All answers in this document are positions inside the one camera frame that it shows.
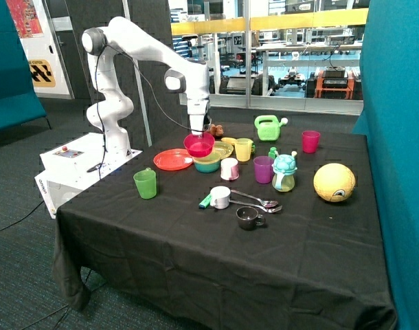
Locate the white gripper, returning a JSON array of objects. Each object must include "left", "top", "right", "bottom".
[{"left": 187, "top": 98, "right": 212, "bottom": 135}]

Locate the pink plastic bowl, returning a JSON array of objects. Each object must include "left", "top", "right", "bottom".
[{"left": 183, "top": 133, "right": 215, "bottom": 158}]

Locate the yellow plastic bowl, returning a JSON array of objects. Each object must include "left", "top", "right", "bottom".
[{"left": 193, "top": 151, "right": 221, "bottom": 165}]

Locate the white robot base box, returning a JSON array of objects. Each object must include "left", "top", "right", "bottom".
[{"left": 35, "top": 133, "right": 141, "bottom": 219}]

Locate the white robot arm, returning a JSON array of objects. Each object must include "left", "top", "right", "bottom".
[{"left": 82, "top": 16, "right": 214, "bottom": 157}]

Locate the brown plush toy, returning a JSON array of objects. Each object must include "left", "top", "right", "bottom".
[{"left": 208, "top": 124, "right": 224, "bottom": 138}]

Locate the small yellow dish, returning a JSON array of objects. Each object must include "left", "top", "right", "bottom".
[{"left": 221, "top": 137, "right": 237, "bottom": 146}]

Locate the yellow plastic plate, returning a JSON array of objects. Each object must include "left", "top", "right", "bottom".
[{"left": 213, "top": 141, "right": 234, "bottom": 160}]

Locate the orange plastic plate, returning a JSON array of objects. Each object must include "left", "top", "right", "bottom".
[{"left": 153, "top": 148, "right": 193, "bottom": 171}]

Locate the yellow plastic cup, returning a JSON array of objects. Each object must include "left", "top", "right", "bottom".
[{"left": 234, "top": 138, "right": 253, "bottom": 162}]

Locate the blue plastic bowl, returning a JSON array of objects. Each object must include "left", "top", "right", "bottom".
[{"left": 194, "top": 160, "right": 220, "bottom": 173}]

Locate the white pink mug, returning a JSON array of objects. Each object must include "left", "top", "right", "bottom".
[{"left": 220, "top": 157, "right": 239, "bottom": 181}]

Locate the green toy watering can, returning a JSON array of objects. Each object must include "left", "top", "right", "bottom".
[{"left": 254, "top": 115, "right": 288, "bottom": 141}]

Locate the small green bottle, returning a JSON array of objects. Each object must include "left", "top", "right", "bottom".
[{"left": 268, "top": 147, "right": 278, "bottom": 160}]

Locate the green plastic cup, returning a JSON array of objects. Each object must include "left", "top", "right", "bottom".
[{"left": 133, "top": 168, "right": 157, "bottom": 199}]

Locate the white measuring cup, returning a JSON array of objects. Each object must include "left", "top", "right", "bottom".
[{"left": 210, "top": 186, "right": 231, "bottom": 210}]

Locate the purple plastic cup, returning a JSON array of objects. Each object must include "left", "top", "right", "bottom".
[{"left": 253, "top": 156, "right": 273, "bottom": 184}]

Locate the green highlighter marker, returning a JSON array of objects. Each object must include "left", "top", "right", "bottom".
[{"left": 199, "top": 194, "right": 212, "bottom": 209}]

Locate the turtle sippy bottle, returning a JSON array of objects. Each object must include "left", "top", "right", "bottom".
[{"left": 272, "top": 151, "right": 297, "bottom": 192}]

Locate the pink plastic cup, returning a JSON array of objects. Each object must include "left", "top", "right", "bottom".
[{"left": 302, "top": 131, "right": 321, "bottom": 153}]

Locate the upper metal spoon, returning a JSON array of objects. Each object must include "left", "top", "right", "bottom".
[{"left": 231, "top": 189, "right": 279, "bottom": 208}]

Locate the metal spoon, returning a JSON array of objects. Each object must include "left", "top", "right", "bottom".
[
  {"left": 231, "top": 189, "right": 279, "bottom": 208},
  {"left": 229, "top": 199, "right": 282, "bottom": 213}
]

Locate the black coffee cup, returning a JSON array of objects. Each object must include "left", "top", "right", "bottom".
[{"left": 236, "top": 206, "right": 266, "bottom": 230}]

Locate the black tablecloth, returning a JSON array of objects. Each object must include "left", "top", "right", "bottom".
[{"left": 53, "top": 129, "right": 398, "bottom": 329}]

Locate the lower metal spoon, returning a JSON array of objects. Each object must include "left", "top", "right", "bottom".
[{"left": 229, "top": 199, "right": 282, "bottom": 213}]

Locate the yellow ball with eye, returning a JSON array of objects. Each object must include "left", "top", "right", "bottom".
[{"left": 313, "top": 163, "right": 356, "bottom": 202}]

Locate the yellow black sign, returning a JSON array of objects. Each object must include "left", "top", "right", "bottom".
[{"left": 28, "top": 59, "right": 56, "bottom": 88}]

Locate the teal sofa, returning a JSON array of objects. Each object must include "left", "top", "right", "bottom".
[{"left": 0, "top": 1, "right": 47, "bottom": 131}]

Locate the red poster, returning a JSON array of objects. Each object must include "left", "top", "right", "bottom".
[{"left": 6, "top": 0, "right": 43, "bottom": 39}]

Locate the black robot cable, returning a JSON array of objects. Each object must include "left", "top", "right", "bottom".
[{"left": 87, "top": 44, "right": 196, "bottom": 174}]

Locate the black floor cable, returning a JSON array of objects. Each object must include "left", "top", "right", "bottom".
[{"left": 0, "top": 200, "right": 45, "bottom": 237}]

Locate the teal partition wall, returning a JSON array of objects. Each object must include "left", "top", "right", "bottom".
[{"left": 353, "top": 1, "right": 419, "bottom": 329}]

